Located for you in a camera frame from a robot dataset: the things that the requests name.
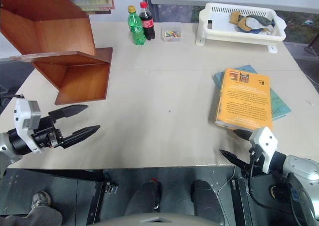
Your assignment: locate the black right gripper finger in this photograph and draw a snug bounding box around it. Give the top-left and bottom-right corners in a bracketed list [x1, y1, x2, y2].
[233, 129, 253, 141]
[219, 149, 250, 169]

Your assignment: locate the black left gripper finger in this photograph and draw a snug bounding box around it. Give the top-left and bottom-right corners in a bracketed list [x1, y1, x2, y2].
[61, 125, 101, 149]
[48, 105, 89, 123]

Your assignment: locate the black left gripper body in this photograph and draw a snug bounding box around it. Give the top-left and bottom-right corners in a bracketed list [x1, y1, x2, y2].
[31, 115, 64, 149]

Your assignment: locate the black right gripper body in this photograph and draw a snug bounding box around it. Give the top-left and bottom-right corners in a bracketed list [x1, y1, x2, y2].
[245, 146, 266, 174]

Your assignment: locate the wooden zigzag shelf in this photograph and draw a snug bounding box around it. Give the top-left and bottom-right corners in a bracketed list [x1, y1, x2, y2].
[0, 0, 114, 106]

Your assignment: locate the yellow orange book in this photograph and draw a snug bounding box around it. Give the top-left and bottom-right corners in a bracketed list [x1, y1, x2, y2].
[214, 68, 274, 132]

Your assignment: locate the teal book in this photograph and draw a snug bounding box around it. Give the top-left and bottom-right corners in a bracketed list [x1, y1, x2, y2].
[212, 64, 292, 121]

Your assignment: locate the dark rounded robot leg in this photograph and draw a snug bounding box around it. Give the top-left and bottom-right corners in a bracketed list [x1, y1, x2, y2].
[124, 180, 163, 217]
[190, 179, 225, 226]

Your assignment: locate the grey sneaker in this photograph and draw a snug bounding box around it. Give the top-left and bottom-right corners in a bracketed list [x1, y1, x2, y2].
[31, 191, 52, 212]

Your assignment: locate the grey trouser leg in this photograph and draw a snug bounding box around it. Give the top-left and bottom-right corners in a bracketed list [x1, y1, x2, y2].
[0, 206, 63, 226]

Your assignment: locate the white plastic slotted basket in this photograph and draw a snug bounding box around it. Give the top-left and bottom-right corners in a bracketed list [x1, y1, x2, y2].
[195, 2, 287, 54]

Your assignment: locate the grey robot torso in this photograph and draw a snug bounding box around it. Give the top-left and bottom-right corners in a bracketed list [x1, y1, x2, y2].
[86, 212, 200, 226]

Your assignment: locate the green plastic soda bottle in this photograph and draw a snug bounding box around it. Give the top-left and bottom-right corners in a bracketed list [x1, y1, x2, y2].
[127, 5, 147, 46]

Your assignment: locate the grey blue cloth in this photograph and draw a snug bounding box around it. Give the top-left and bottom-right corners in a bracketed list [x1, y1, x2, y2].
[238, 14, 277, 35]

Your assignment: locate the yellow cloth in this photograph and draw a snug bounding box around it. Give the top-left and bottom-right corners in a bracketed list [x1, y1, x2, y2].
[229, 10, 250, 33]

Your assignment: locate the dark cola bottle red cap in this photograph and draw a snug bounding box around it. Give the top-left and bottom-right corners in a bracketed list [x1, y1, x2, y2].
[138, 1, 156, 41]

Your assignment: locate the colourful small pieces pile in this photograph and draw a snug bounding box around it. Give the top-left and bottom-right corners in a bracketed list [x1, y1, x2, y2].
[162, 30, 180, 39]

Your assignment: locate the clear plastic small box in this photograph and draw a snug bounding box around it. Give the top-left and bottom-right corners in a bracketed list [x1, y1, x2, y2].
[160, 22, 182, 42]

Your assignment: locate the thin white cable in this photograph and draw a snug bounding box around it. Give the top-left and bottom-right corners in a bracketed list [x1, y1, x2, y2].
[216, 166, 237, 195]

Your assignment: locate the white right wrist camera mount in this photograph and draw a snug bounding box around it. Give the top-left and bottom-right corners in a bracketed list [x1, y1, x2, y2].
[249, 126, 278, 174]

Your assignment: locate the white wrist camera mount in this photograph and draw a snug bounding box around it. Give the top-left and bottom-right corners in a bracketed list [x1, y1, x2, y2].
[249, 126, 278, 174]
[13, 98, 43, 154]

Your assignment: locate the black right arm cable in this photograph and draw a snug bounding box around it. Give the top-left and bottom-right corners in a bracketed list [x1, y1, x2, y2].
[247, 148, 273, 210]

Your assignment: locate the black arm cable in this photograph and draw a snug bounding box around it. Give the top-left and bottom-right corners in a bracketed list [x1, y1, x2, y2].
[247, 148, 273, 210]
[0, 93, 24, 100]

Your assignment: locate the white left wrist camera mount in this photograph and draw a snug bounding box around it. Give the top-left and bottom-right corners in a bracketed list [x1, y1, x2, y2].
[13, 98, 43, 154]

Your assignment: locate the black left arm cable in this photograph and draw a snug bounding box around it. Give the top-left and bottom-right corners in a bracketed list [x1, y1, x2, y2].
[0, 93, 24, 100]

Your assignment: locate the black table frame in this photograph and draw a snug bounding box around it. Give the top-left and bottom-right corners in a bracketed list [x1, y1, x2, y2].
[0, 168, 120, 226]

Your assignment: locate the dark window post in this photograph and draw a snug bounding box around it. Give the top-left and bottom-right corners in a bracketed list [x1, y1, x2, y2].
[140, 0, 160, 23]

